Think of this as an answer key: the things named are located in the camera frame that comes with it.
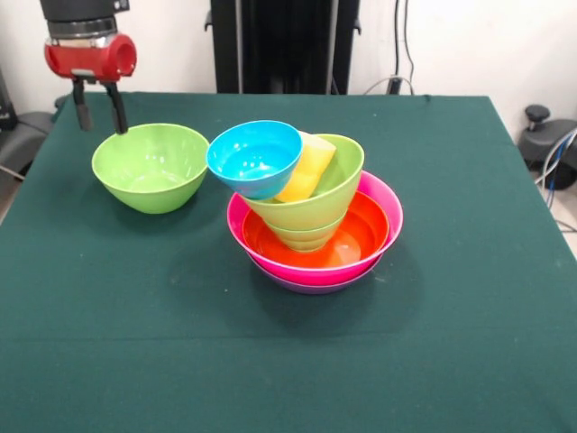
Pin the dark green tablecloth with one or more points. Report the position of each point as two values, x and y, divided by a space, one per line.
288 361

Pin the yellow cup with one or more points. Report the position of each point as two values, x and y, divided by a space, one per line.
311 171

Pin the black chair with round knob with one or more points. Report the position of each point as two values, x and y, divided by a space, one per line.
541 144

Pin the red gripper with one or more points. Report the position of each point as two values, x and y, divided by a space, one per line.
85 61

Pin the large green bowl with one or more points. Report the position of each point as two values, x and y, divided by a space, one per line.
149 176

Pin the small blue bowl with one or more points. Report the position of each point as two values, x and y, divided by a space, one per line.
252 158

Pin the purple bowl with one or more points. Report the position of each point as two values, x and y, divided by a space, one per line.
320 288

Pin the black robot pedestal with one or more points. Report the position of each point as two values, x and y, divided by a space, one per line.
288 45

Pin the small ribbed green bowl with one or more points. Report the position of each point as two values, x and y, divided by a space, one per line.
304 239

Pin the pink bowl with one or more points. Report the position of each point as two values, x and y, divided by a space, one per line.
392 212

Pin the black office chair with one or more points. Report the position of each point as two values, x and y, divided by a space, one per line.
27 126

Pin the black plug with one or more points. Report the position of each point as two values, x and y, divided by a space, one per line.
395 85

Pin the medium green bowl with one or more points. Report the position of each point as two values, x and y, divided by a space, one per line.
324 203

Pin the orange bowl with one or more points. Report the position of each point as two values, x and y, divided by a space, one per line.
360 234

